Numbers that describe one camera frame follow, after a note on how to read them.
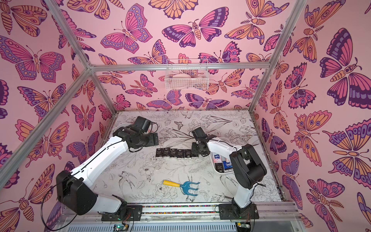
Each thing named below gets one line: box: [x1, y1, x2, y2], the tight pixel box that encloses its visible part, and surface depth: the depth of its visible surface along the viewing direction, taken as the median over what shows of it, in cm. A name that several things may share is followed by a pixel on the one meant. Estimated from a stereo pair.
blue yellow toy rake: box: [162, 179, 200, 197], surface depth 84 cm
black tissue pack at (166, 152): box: [162, 147, 171, 158], surface depth 96 cm
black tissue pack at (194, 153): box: [191, 150, 200, 158], surface depth 94 cm
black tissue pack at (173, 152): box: [169, 148, 178, 159], surface depth 96 cm
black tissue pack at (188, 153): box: [184, 148, 192, 158], surface depth 96 cm
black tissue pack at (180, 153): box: [176, 148, 185, 159], surface depth 96 cm
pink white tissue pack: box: [213, 154, 223, 164], surface depth 92 cm
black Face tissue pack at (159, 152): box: [155, 147, 164, 158], surface depth 96 cm
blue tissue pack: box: [222, 160, 233, 171], surface depth 89 cm
